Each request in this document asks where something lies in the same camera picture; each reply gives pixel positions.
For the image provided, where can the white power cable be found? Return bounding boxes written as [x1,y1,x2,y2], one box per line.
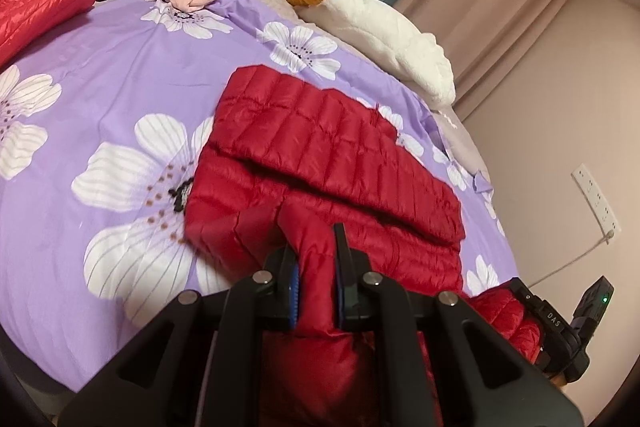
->
[527,230,615,290]

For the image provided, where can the red quilted down jacket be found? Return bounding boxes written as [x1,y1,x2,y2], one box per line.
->
[183,64,547,427]

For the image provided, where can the purple floral duvet cover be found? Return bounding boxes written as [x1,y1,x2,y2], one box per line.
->
[1,0,516,390]

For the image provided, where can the white wall power strip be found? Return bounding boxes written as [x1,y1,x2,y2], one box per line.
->
[572,164,622,244]

